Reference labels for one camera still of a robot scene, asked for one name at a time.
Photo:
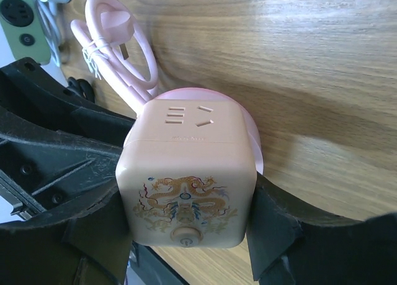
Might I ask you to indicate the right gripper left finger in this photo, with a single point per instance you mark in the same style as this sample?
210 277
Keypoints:
83 241

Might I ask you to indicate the green power strip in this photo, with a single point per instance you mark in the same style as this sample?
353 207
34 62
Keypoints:
22 34

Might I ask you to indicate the beige cube plug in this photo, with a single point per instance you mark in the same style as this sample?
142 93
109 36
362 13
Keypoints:
207 209

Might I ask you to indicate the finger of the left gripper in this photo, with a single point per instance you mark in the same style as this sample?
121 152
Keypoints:
49 161
31 93

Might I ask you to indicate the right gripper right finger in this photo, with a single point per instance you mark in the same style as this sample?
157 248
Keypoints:
292 242

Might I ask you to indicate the pink round socket with cable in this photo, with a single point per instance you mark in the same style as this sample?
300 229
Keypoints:
124 58

